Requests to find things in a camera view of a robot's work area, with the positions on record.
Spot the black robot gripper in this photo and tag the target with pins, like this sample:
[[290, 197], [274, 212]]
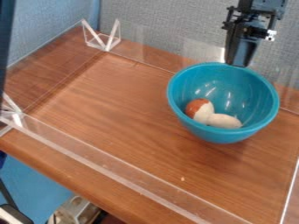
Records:
[[252, 22]]

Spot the clear acrylic left bracket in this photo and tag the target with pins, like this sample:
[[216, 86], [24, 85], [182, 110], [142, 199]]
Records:
[[10, 108]]

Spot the white device under table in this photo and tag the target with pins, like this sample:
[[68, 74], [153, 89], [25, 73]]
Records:
[[76, 211]]

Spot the clear acrylic barrier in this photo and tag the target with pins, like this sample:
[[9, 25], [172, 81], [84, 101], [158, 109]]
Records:
[[176, 52], [122, 188]]

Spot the blue plastic bowl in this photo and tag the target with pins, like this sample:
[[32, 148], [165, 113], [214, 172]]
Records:
[[240, 92]]

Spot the clear acrylic front barrier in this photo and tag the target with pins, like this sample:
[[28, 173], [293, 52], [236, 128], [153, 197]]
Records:
[[122, 188]]

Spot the white brown-capped toy mushroom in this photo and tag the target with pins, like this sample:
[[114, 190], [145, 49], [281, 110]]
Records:
[[201, 111]]

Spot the clear acrylic corner bracket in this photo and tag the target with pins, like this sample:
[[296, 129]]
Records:
[[98, 40]]

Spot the clear acrylic back barrier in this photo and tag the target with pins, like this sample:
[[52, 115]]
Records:
[[176, 52]]

